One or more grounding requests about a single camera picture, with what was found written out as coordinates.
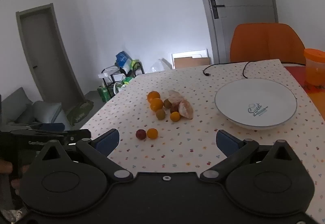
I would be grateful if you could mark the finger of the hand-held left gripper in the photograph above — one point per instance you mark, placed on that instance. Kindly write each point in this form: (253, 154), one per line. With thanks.
(77, 134)
(52, 127)

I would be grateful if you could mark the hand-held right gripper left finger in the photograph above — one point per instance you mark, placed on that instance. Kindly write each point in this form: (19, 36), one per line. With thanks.
(108, 141)

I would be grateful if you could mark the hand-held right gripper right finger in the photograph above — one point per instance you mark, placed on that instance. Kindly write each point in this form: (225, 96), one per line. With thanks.
(227, 142)

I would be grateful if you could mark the small orange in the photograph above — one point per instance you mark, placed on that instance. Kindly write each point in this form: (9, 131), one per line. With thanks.
(175, 116)
(152, 133)

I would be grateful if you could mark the white round plate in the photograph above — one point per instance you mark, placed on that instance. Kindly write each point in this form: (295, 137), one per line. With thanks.
(243, 97)

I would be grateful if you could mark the peeled tangerine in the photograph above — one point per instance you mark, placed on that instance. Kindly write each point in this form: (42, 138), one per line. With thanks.
(185, 110)
(175, 95)

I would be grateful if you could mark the large orange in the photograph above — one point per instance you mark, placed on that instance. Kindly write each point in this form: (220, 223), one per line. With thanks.
(156, 105)

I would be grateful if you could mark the person's left hand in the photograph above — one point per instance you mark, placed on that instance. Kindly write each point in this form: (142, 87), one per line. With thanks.
(5, 166)

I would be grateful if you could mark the grey cushion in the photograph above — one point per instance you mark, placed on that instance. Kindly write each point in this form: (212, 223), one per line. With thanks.
(47, 112)

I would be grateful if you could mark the floral dotted tablecloth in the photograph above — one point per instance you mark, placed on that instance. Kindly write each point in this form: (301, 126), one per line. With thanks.
(193, 142)

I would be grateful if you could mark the grey sofa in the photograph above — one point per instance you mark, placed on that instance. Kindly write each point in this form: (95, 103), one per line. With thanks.
(15, 104)

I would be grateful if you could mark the green box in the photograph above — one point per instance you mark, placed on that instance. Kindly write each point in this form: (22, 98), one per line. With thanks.
(104, 93)

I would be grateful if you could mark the brown kiwi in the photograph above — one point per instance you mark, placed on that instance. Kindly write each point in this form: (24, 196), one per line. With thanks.
(167, 103)
(160, 114)

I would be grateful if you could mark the dark red plum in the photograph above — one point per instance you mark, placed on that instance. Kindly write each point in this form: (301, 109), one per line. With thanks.
(174, 108)

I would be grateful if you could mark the medium orange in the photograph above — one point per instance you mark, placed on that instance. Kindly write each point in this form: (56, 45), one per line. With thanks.
(153, 95)

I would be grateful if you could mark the black metal rack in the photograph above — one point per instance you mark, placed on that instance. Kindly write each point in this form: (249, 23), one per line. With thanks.
(113, 75)

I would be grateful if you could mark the grey interior door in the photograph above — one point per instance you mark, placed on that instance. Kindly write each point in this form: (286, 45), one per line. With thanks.
(43, 56)

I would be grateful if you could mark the blue plastic bag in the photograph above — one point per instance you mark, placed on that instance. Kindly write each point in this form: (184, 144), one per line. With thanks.
(124, 60)

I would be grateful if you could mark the brown cardboard sheet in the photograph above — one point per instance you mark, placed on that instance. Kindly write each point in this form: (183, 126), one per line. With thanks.
(191, 62)

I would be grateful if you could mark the clear plastic bag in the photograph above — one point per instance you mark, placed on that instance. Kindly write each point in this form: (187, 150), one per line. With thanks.
(160, 66)

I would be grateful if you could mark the red table mat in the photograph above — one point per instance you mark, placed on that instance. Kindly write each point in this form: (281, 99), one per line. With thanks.
(295, 74)

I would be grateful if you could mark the orange chair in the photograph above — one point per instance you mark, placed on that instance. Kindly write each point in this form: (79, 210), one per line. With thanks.
(266, 43)

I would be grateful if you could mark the orange lidded plastic cup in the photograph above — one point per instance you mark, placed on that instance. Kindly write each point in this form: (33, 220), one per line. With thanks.
(314, 71)

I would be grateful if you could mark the white frame panel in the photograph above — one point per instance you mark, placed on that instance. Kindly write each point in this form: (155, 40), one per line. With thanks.
(188, 52)

